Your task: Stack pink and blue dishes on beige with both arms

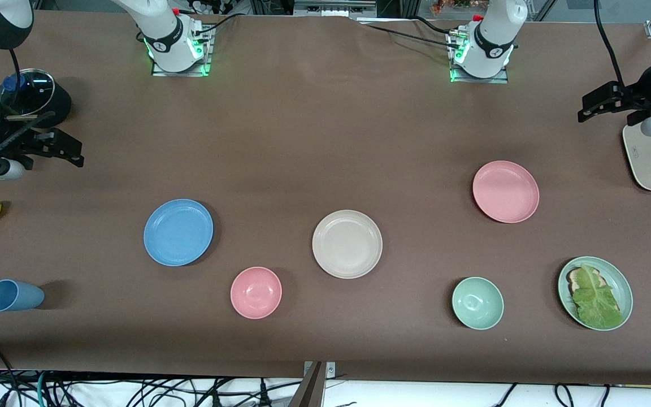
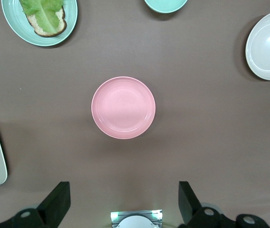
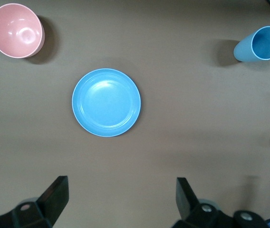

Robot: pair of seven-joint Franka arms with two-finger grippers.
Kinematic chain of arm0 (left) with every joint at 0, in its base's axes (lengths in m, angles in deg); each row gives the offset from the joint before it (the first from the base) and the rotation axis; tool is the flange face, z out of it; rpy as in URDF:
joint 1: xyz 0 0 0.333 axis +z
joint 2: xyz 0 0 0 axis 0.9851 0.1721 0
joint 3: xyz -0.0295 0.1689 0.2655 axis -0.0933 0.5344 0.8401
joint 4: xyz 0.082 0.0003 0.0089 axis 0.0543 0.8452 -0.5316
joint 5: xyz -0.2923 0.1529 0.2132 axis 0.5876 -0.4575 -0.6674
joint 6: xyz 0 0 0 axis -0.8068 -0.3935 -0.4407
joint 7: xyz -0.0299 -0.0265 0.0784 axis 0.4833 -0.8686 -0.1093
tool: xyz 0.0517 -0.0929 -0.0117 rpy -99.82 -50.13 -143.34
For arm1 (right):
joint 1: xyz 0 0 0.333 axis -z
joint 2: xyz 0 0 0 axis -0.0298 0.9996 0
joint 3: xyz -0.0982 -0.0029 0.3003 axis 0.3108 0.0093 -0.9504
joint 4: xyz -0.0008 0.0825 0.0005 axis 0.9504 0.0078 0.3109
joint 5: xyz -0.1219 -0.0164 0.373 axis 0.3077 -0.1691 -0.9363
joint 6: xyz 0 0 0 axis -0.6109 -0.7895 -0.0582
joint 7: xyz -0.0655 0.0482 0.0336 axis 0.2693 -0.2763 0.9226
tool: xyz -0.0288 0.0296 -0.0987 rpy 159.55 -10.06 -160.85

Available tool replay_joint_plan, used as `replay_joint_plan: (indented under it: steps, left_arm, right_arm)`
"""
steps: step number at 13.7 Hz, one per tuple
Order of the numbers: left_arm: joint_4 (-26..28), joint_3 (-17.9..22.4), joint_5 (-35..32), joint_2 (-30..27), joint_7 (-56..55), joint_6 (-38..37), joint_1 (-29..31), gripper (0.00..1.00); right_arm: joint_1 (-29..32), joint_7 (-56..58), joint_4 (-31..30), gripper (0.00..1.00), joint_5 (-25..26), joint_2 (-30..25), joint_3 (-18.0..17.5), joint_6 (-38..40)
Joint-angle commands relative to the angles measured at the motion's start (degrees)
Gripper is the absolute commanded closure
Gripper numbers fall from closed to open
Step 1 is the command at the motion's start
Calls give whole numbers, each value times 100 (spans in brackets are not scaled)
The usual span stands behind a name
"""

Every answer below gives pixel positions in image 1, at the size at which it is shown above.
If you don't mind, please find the black cable on table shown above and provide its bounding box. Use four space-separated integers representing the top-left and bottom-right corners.
413 16 456 34
366 24 457 49
193 11 250 37

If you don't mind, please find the toasted bread slice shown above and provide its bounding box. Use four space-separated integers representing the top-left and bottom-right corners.
566 267 603 295

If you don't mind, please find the blue plate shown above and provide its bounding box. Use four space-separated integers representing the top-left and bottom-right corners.
144 198 214 267

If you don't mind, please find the green plate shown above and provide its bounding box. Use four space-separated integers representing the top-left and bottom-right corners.
557 256 633 332

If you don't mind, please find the small green bowl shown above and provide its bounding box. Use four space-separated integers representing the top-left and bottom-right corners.
452 276 505 331

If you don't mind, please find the small pink bowl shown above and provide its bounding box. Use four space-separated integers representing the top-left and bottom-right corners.
230 266 283 320

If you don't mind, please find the beige plate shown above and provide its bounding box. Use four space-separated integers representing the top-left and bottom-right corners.
312 210 383 279

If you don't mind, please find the blue cup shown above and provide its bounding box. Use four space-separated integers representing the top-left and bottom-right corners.
0 279 45 313

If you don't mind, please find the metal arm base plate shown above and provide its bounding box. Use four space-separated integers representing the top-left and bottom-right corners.
151 23 214 77
449 28 510 84

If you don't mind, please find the pink plate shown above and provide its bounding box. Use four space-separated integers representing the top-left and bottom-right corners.
472 161 540 224

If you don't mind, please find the grey metal post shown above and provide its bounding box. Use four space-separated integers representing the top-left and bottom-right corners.
289 361 336 407

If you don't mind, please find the glass pot lid blue knob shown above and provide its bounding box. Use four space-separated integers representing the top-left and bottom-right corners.
0 69 55 118

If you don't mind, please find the black pot with blue handle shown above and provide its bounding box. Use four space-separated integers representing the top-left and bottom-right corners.
0 76 72 128

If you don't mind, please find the green lettuce leaf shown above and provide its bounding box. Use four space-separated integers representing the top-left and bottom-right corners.
571 263 624 330

